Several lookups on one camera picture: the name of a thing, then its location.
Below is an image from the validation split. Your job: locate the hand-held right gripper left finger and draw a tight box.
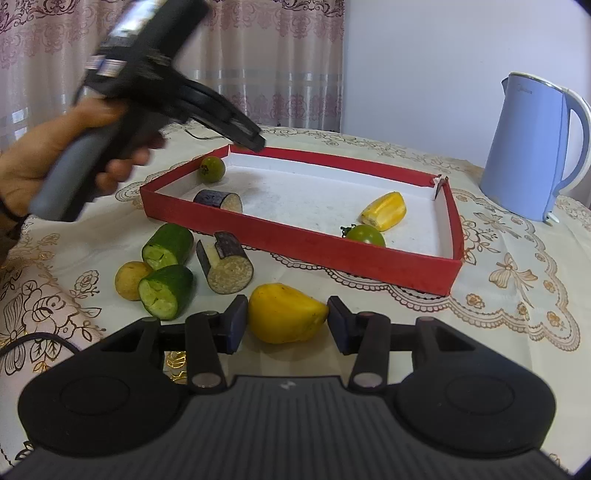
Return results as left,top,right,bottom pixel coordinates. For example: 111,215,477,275
99,295,250,393

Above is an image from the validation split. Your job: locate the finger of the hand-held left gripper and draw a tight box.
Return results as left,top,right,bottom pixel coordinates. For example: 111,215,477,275
191,83,267,147
185,108,262,153

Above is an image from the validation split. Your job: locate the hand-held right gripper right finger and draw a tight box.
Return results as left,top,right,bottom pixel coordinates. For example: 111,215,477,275
327,296,481,393

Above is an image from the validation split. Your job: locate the green tomato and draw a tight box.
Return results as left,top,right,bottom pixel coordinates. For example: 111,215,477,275
341,224,386,248
198,156,227,182

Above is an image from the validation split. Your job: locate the large yellow pepper piece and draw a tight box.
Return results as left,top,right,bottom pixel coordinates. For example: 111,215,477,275
248,283,330,345

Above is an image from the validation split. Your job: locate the notched purple eggplant piece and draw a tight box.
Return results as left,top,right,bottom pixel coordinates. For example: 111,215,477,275
196,231,254,295

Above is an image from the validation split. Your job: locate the red cardboard box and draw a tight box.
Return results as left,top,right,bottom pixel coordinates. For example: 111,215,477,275
139,144,464,297

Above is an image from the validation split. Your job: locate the green cucumber piece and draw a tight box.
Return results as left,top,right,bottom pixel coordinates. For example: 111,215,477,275
138,264,195,321
141,224,195,271

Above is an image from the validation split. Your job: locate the brown longan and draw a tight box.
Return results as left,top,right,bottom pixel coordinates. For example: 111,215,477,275
115,261,153,302

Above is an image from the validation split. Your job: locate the small yellow pepper piece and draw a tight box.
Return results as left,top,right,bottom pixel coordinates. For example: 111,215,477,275
360,191,407,232

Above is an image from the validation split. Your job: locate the person's left hand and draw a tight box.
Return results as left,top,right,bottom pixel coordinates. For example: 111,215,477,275
0,99,152,217

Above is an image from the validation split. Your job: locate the pink floral curtain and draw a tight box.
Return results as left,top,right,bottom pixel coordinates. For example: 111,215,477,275
0,0,346,153

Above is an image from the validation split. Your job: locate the light blue electric kettle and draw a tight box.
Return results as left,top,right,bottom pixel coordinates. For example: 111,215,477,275
479,71,591,222

